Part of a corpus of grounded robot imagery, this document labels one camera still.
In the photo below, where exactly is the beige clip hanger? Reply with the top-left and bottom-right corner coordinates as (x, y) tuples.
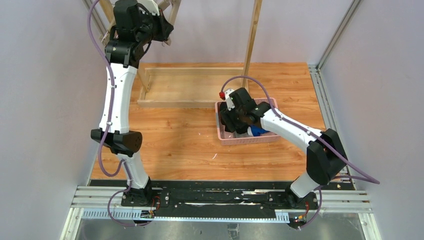
(101, 17), (116, 46)
(159, 0), (181, 26)

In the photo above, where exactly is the black underwear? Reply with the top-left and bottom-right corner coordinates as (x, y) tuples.
(220, 114), (250, 134)

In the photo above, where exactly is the blue underwear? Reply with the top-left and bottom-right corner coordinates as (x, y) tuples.
(246, 125), (269, 137)

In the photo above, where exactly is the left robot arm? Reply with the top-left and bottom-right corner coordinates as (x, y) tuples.
(90, 0), (174, 206)

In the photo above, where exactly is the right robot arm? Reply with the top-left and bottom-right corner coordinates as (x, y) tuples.
(219, 88), (347, 203)

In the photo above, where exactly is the empty beige clip hanger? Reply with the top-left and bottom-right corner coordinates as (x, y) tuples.
(101, 17), (116, 46)

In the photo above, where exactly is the wooden clothes rack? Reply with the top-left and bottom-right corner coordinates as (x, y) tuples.
(105, 0), (262, 108)

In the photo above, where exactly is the pink plastic basket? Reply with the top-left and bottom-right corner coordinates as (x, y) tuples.
(214, 101), (281, 146)

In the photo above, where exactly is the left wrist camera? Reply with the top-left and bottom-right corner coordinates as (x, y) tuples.
(137, 0), (160, 16)

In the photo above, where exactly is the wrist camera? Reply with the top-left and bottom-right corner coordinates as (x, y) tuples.
(137, 0), (160, 16)
(219, 88), (235, 111)

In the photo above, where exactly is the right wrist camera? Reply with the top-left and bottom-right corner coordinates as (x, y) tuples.
(219, 88), (235, 111)

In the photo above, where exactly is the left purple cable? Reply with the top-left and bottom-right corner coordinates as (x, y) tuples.
(86, 0), (157, 228)

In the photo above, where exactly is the purple cable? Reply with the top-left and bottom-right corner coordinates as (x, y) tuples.
(86, 0), (157, 228)
(220, 75), (381, 229)

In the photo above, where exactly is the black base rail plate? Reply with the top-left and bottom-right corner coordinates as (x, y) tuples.
(88, 179), (355, 220)

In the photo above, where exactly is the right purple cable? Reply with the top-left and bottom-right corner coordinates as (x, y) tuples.
(220, 75), (381, 229)

